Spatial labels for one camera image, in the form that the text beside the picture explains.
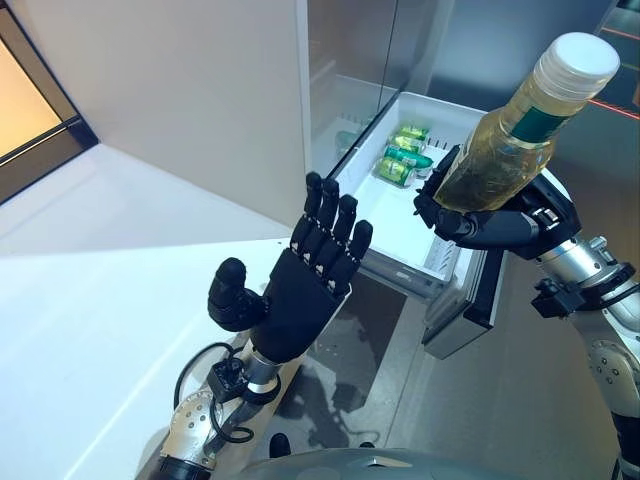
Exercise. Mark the white fridge drawer steel front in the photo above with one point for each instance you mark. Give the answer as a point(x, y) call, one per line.
point(390, 225)

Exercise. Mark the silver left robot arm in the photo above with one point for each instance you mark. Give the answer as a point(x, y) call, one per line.
point(190, 425)

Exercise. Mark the black window frame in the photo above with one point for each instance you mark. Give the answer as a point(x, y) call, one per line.
point(50, 160)

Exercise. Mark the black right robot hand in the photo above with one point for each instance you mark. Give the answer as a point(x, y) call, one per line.
point(500, 230)

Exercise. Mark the teal green drink can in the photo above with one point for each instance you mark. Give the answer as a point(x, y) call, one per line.
point(412, 160)

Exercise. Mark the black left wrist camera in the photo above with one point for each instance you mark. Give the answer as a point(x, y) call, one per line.
point(227, 377)

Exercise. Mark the yellow tea bottle white cap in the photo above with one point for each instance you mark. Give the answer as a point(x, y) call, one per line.
point(500, 150)

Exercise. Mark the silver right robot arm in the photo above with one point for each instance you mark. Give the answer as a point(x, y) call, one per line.
point(610, 330)

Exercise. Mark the white tall cabinet panel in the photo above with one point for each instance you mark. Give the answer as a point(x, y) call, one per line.
point(175, 75)

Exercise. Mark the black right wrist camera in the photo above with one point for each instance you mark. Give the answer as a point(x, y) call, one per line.
point(557, 300)

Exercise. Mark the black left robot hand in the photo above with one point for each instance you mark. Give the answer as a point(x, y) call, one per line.
point(295, 295)

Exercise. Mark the white counter cabinet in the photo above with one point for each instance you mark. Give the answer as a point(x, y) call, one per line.
point(100, 300)

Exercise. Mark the grey robot torso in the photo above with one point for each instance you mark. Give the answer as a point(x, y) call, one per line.
point(340, 465)

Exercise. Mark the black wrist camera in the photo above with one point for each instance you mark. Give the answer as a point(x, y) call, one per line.
point(557, 300)
point(227, 377)

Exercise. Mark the yellow green drink can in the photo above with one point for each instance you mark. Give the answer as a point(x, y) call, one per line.
point(412, 134)
point(392, 170)

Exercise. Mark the stainless steel fridge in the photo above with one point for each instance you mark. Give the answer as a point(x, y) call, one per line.
point(450, 45)

